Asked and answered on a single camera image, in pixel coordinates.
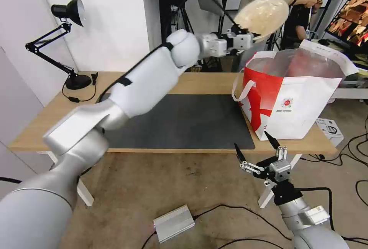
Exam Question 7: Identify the silver power supply box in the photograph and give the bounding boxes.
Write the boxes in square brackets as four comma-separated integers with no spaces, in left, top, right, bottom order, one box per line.
[153,204,197,244]

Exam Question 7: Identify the black desk lamp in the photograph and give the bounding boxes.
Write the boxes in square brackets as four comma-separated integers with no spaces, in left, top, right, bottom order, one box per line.
[26,0,92,90]

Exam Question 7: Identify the black floor cable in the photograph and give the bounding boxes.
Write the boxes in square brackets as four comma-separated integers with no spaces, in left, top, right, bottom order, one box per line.
[355,179,368,204]
[141,230,162,249]
[192,204,294,236]
[315,132,368,170]

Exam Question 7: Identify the seated person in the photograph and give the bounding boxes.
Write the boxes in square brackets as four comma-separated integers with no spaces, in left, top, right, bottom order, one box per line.
[283,0,336,50]

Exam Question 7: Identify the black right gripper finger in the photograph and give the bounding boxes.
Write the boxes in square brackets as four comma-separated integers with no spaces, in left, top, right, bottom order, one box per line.
[264,131,289,161]
[234,143,267,177]

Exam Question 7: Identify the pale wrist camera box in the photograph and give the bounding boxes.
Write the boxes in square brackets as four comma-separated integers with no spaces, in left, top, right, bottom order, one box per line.
[233,33,255,51]
[270,159,291,181]

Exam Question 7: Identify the white red takeout bag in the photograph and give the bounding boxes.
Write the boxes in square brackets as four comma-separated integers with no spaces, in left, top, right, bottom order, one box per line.
[232,39,360,141]

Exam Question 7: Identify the computer monitor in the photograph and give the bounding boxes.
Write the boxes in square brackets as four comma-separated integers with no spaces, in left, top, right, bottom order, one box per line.
[324,0,368,49]

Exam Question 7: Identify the white product box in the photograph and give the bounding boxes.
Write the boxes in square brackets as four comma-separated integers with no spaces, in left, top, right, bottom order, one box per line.
[315,118,345,148]

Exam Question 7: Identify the white leaning board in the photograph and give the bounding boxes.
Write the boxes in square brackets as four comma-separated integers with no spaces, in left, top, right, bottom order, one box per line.
[0,46,58,175]

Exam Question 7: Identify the black lamp cord with switch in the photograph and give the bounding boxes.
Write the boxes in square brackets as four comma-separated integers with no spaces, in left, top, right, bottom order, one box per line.
[61,72,99,104]

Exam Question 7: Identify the black desk mat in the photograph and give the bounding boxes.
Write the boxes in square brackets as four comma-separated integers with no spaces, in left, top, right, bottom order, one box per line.
[99,93,256,153]

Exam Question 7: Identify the wooden table white legs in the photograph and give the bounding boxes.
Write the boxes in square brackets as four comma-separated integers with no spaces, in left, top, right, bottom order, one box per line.
[8,71,344,210]

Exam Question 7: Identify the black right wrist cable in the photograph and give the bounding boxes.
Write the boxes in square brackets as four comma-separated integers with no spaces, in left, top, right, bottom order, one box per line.
[292,187,335,232]

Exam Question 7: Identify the clear disposable plastic bowl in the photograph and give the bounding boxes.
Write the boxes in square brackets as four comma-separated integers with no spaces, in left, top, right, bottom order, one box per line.
[233,0,289,43]

